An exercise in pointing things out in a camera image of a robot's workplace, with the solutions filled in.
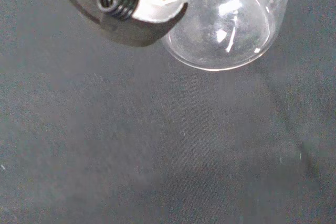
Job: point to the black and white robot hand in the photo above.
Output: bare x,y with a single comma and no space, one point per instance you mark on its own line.
147,24

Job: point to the black bench cloth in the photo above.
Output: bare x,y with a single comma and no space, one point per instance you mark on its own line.
131,134

